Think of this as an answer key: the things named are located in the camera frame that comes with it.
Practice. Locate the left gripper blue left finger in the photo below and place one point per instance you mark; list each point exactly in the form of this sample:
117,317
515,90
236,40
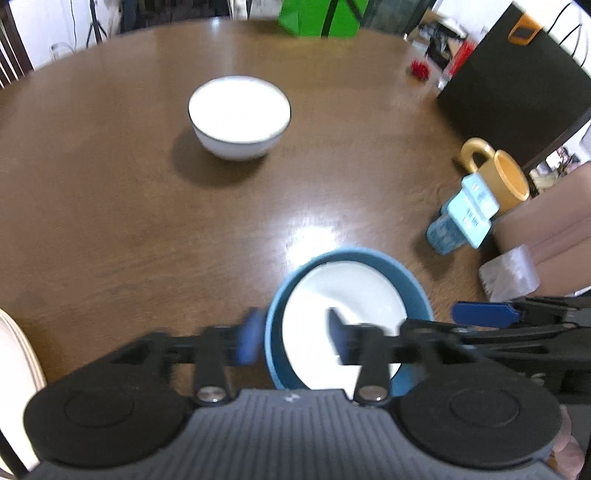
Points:
236,345

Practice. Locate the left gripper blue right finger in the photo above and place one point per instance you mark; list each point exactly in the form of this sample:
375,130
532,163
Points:
366,345

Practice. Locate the white bowl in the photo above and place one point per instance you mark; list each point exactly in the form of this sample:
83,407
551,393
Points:
360,294
238,118

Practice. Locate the blue bowl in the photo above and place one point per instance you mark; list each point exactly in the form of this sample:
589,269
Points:
411,291

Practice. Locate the cream plate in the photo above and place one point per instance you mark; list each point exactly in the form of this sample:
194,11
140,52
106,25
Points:
21,378

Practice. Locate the person's right hand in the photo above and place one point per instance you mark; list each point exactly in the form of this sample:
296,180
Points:
567,456

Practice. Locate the pink suitcase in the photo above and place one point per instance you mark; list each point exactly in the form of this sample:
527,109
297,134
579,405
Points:
555,228

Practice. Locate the yogurt cup front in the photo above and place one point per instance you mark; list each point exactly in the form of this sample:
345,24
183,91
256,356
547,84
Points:
460,223

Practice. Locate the yogurt cup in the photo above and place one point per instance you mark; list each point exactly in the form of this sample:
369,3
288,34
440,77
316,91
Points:
460,223
478,190

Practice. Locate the yellow mug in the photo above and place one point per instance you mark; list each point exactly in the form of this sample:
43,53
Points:
499,170

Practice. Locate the yogurt cup back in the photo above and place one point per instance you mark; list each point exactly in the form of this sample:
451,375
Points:
478,190

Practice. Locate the black paper shopping bag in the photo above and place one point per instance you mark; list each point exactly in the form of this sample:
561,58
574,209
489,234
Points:
526,99

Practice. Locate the red rose flower head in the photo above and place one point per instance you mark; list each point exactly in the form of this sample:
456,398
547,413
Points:
420,70

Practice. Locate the red drink bottle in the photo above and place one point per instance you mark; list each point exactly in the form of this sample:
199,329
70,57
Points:
458,60

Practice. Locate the green paper shopping bag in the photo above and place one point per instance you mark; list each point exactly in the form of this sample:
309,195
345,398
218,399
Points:
323,18

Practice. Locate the studio light on tripod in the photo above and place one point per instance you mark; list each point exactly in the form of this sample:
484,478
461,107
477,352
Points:
95,29

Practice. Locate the dark wooden chair left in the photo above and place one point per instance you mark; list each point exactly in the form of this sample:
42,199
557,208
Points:
15,62

